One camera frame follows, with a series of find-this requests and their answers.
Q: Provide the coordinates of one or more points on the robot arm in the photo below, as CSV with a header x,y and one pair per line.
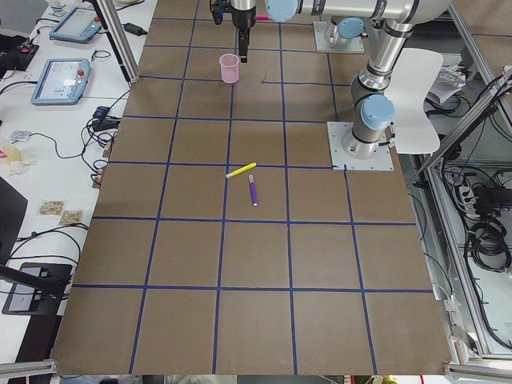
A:
x,y
374,111
341,31

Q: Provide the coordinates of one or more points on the black power adapter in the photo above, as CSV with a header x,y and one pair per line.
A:
x,y
134,29

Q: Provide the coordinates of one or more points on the white chair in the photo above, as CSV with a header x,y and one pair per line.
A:
x,y
413,76

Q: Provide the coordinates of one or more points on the far teach pendant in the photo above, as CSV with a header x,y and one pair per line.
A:
x,y
79,25

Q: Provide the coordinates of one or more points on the snack bag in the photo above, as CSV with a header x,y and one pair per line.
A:
x,y
70,217
51,207

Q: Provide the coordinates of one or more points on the pink mesh cup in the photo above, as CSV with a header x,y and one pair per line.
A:
x,y
229,66

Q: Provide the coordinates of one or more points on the near teach pendant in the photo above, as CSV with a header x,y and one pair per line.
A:
x,y
62,82

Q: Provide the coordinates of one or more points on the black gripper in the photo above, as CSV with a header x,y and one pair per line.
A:
x,y
244,19

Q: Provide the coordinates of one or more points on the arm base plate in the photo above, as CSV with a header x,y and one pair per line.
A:
x,y
354,47
347,153

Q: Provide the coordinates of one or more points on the yellow marker pen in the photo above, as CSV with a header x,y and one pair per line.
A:
x,y
241,170

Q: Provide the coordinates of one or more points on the aluminium frame post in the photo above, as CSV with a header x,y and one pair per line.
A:
x,y
110,21

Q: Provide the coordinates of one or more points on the teach pendant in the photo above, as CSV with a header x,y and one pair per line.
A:
x,y
79,25
62,82

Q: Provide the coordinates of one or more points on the purple marker pen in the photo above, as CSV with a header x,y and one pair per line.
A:
x,y
253,190

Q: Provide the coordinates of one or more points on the aluminium frame rail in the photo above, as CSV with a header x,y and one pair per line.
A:
x,y
464,189

